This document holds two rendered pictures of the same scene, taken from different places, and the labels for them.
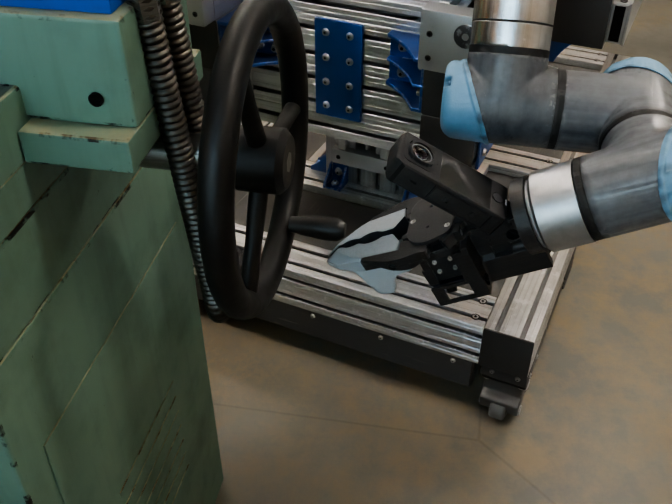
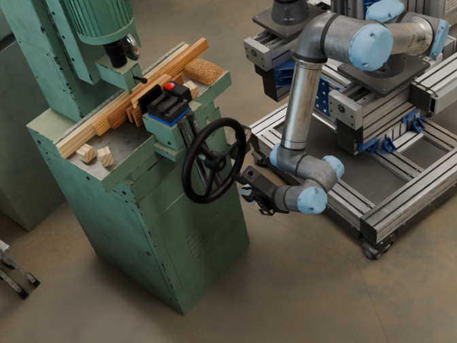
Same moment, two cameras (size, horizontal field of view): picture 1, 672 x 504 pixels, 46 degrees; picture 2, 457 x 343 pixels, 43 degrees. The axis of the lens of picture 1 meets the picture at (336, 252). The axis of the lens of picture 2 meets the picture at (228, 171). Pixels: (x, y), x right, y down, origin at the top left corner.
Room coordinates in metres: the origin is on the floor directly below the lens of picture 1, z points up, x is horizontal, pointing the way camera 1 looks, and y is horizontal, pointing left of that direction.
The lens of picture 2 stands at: (-0.40, -0.79, 2.08)
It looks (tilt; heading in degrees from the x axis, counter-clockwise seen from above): 45 degrees down; 39
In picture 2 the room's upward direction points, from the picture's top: 13 degrees counter-clockwise
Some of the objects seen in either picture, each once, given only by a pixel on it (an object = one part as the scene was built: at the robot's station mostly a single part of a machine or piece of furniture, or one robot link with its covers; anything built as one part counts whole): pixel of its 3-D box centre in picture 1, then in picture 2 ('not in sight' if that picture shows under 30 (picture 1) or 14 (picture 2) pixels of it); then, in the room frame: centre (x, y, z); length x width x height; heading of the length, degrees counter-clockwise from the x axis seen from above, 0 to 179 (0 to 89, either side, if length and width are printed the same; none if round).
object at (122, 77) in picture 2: not in sight; (120, 72); (0.68, 0.42, 1.03); 0.14 x 0.07 x 0.09; 79
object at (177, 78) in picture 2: not in sight; (159, 99); (0.70, 0.31, 0.93); 0.22 x 0.01 x 0.06; 169
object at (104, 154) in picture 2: not in sight; (105, 156); (0.42, 0.32, 0.92); 0.04 x 0.03 x 0.05; 141
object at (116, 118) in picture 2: not in sight; (137, 101); (0.67, 0.38, 0.92); 0.25 x 0.02 x 0.05; 169
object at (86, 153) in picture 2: not in sight; (86, 153); (0.41, 0.40, 0.92); 0.04 x 0.04 x 0.04; 82
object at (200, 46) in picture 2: not in sight; (154, 84); (0.77, 0.38, 0.92); 0.54 x 0.02 x 0.04; 169
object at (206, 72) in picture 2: not in sight; (201, 67); (0.90, 0.27, 0.92); 0.14 x 0.09 x 0.04; 79
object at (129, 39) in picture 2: not in sight; (126, 45); (0.82, 0.51, 1.02); 0.12 x 0.03 x 0.12; 79
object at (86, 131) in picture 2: not in sight; (128, 97); (0.68, 0.42, 0.92); 0.60 x 0.02 x 0.05; 169
